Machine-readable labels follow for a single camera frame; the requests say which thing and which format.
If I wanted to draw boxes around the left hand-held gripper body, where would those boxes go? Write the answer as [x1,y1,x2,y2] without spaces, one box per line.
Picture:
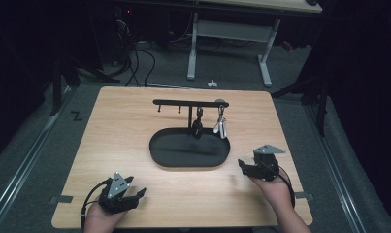
[97,171,141,215]

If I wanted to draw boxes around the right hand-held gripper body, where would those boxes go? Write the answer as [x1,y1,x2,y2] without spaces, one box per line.
[252,144,286,183]

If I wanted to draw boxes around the black key rack with tray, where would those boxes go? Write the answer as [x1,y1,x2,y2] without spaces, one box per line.
[148,98,231,169]

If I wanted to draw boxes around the black car key fob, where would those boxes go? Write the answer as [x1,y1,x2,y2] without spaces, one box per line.
[190,106,205,141]

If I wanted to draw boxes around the person's right hand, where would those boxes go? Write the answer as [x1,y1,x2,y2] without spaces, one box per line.
[249,175,296,216]

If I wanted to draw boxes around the person's left hand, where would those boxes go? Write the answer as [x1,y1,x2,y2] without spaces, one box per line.
[82,203,130,233]

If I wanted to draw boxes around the grey tape strip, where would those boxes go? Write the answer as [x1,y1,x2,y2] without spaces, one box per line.
[294,191,314,201]
[49,194,74,205]

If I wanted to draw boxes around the black metal stand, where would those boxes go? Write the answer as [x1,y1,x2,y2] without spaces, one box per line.
[49,52,121,117]
[270,73,331,138]

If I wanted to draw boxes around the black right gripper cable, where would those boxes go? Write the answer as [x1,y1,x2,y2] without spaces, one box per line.
[273,164,297,209]

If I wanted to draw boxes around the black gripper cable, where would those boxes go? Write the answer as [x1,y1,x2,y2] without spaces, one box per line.
[80,179,111,233]
[273,164,297,209]

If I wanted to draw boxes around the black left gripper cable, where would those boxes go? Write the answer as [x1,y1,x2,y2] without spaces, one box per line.
[80,179,111,233]

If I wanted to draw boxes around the metal floor rail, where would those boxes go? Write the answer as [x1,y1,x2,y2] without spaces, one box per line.
[0,86,75,229]
[304,103,368,233]

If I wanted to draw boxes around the black floor cables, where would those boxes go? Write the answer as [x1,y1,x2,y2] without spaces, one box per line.
[112,40,157,87]

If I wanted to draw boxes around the white desk frame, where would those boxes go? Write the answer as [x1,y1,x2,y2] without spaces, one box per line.
[116,0,323,88]

